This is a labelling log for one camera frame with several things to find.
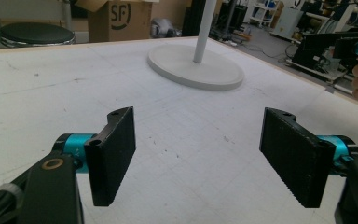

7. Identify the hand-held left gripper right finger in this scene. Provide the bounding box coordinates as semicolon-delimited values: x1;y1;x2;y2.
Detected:
259;107;337;209

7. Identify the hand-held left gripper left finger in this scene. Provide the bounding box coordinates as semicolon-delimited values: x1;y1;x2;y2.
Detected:
84;106;137;207

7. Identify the white cabinet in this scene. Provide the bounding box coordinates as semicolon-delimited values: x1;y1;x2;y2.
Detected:
273;6;306;40

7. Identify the white round-base stand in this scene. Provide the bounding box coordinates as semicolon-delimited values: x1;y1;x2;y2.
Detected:
146;0;245;91

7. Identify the black cabinet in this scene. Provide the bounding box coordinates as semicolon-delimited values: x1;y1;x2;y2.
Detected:
181;0;207;37

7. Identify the cardboard box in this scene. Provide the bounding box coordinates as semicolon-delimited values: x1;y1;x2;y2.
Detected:
74;0;161;44

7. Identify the silver crumpled bag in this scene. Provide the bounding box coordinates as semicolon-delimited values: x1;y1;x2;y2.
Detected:
150;18;183;39

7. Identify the black round stool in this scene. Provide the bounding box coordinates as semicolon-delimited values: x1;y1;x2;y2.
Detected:
0;21;76;49

